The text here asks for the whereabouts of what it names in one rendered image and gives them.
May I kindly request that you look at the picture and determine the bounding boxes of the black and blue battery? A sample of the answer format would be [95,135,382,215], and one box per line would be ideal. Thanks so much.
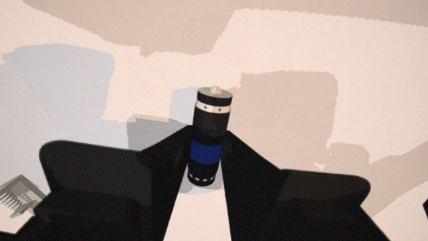
[187,86,233,187]

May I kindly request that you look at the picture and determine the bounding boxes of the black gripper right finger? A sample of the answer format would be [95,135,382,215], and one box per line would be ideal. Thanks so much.
[221,130,371,241]

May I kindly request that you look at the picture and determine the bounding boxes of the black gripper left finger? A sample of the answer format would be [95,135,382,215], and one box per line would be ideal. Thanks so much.
[39,125,193,241]

